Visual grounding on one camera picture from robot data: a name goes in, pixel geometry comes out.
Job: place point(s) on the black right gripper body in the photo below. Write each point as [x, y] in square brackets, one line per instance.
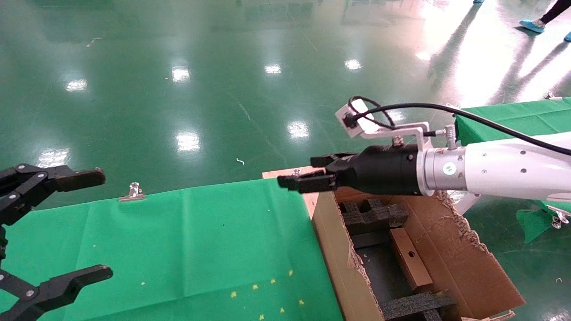
[383, 171]

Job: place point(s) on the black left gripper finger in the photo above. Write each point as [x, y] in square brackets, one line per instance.
[80, 178]
[67, 284]

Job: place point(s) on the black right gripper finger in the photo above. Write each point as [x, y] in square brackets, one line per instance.
[332, 160]
[308, 183]

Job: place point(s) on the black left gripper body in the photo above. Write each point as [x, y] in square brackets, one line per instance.
[2, 243]

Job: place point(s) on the small cardboard box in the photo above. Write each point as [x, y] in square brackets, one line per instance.
[417, 274]

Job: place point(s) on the large open cardboard carton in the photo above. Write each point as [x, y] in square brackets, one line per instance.
[464, 267]

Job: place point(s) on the plywood board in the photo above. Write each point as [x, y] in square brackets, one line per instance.
[313, 203]

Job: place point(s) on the white table leg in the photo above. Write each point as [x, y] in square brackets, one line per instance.
[466, 205]

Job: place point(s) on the green tablecloth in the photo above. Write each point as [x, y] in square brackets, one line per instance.
[178, 245]
[513, 118]

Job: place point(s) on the blue shoe covers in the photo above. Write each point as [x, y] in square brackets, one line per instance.
[531, 24]

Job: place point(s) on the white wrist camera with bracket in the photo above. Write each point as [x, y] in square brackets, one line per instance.
[401, 129]

